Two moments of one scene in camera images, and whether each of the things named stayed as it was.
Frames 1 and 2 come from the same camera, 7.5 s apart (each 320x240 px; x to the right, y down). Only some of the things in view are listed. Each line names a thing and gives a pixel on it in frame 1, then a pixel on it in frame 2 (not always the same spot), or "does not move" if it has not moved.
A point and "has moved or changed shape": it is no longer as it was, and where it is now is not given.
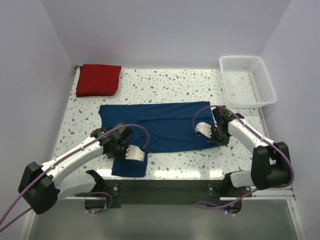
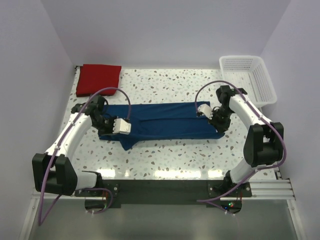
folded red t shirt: (98, 80) does not move
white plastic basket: (246, 82) does not move
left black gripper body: (120, 151) to (105, 126)
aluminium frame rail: (280, 193) does not move
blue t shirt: (157, 127) has moved or changed shape
